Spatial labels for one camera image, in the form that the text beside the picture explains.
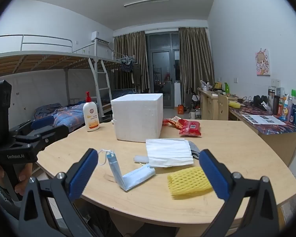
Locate grey metal bunk bed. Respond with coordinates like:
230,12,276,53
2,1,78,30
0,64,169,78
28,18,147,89
0,35,114,129
94,43,145,99

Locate blue plaid quilt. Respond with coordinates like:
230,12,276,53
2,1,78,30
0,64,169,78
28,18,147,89
35,101,99,131

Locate blue face mask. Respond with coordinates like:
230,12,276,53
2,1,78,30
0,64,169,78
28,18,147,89
99,149,156,192

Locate large red plastic packet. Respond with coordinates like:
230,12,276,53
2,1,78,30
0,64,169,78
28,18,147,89
179,119,202,137

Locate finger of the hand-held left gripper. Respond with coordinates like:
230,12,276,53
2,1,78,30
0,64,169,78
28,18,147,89
7,125,69,154
8,116,55,139

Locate yellow foam net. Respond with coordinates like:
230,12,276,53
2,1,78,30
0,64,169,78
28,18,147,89
167,166,214,200

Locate glass balcony door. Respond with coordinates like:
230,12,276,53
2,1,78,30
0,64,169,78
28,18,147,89
146,31,182,108

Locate plain wooden desk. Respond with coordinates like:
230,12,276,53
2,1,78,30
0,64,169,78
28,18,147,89
228,102,296,167

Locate white curved tube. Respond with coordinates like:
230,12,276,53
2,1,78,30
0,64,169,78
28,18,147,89
134,155,150,164

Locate red snack packet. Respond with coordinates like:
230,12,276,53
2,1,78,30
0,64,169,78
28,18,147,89
162,118,180,127

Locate brown curtain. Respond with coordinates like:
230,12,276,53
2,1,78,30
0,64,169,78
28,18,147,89
179,27,215,109
113,31,150,94

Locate white foam box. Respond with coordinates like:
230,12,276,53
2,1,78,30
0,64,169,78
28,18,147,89
111,93,164,143

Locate black folded chair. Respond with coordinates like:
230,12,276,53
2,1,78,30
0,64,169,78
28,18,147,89
185,89,200,110

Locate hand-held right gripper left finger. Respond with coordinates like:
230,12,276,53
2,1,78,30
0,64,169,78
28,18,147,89
18,148,98,237

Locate white lotion bottle red pump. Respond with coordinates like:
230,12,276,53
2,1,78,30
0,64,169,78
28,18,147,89
82,91,100,132

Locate cartoon wall poster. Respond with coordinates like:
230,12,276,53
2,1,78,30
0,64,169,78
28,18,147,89
255,49,272,76

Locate printed paper sheet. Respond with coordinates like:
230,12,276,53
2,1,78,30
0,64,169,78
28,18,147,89
242,114,287,125

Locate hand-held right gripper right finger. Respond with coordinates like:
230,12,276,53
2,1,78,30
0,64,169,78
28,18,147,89
199,149,280,237

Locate patterned desk mat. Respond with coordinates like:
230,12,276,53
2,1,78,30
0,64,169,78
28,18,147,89
229,102,296,134

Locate ceiling tube light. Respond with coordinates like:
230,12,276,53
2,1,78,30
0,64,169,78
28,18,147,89
124,0,169,7

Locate grey sock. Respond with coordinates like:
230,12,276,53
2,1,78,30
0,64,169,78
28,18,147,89
186,140,201,159

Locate dark patterned garment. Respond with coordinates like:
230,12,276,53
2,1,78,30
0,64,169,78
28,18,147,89
120,61,134,73

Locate white cabinet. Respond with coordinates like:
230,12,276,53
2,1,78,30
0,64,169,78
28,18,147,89
174,82,182,108

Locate olive shirt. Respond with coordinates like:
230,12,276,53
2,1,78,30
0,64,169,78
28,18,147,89
132,63,142,86

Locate blue checked blanket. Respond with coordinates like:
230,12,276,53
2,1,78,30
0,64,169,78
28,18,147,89
111,89,136,99

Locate white cloth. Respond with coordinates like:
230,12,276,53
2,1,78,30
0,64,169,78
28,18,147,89
145,138,194,168

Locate person's left hand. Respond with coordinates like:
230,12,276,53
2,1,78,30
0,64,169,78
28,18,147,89
0,164,33,196

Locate black headphones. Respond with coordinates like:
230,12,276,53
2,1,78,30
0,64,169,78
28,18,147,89
253,95,270,110

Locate person's grey clothing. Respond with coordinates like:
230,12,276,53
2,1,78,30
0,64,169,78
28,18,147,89
0,178,21,216

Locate row of toiletry bottles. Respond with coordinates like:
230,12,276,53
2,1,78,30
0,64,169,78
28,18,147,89
268,86,296,129

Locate white air conditioner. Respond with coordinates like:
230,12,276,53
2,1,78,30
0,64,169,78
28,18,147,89
91,31,111,45

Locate wooden chair smiley cutout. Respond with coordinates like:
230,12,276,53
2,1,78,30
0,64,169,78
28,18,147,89
217,93,230,120

